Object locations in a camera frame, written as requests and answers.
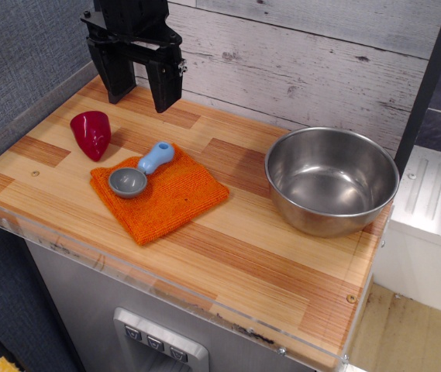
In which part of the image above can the black vertical metal post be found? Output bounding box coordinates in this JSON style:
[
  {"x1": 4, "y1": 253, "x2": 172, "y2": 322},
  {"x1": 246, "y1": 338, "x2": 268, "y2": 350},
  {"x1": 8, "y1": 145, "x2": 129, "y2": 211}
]
[{"x1": 394, "y1": 27, "x2": 441, "y2": 175}]

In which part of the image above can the white toy sink unit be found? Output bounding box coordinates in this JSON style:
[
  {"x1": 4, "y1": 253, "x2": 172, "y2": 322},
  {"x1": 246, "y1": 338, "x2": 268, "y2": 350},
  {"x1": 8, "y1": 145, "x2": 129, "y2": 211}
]
[{"x1": 372, "y1": 146, "x2": 441, "y2": 310}]

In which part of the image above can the blue and grey toy spoon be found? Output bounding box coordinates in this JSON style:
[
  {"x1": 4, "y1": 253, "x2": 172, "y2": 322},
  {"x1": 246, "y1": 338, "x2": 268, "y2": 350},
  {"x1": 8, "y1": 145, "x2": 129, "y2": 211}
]
[{"x1": 108, "y1": 142, "x2": 175, "y2": 198}]

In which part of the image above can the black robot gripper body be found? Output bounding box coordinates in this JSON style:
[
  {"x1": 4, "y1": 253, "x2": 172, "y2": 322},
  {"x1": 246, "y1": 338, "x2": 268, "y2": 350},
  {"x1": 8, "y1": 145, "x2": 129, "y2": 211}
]
[{"x1": 81, "y1": 0, "x2": 182, "y2": 48}]

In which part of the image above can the silver toy fridge cabinet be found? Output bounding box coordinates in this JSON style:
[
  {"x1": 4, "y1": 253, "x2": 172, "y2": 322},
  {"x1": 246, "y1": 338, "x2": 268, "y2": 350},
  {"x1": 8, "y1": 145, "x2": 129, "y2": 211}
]
[{"x1": 27, "y1": 243, "x2": 308, "y2": 371}]

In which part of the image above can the stainless steel bowl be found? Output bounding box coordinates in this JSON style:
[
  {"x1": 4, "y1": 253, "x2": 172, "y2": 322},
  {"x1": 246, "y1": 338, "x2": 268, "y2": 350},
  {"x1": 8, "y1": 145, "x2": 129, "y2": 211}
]
[{"x1": 264, "y1": 127, "x2": 400, "y2": 238}]

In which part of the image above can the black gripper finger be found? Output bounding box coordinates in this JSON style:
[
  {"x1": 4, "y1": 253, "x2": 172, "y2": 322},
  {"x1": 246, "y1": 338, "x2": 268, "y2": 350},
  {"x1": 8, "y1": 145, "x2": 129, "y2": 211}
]
[
  {"x1": 87, "y1": 38, "x2": 136, "y2": 104},
  {"x1": 146, "y1": 45, "x2": 187, "y2": 113}
]

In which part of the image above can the silver dispenser button panel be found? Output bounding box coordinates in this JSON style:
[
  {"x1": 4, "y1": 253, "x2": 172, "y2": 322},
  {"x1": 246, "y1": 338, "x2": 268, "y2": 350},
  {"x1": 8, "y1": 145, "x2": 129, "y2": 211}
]
[{"x1": 113, "y1": 307, "x2": 210, "y2": 371}]

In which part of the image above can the orange knitted cloth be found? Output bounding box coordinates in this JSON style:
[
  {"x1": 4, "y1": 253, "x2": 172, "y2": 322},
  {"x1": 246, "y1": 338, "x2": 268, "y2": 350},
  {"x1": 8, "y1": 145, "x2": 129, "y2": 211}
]
[{"x1": 90, "y1": 143, "x2": 229, "y2": 246}]

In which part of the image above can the red toy pepper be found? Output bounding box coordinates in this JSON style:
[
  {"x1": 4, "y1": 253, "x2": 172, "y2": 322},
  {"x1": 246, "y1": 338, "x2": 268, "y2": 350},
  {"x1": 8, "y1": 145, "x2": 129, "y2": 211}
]
[{"x1": 70, "y1": 111, "x2": 112, "y2": 162}]

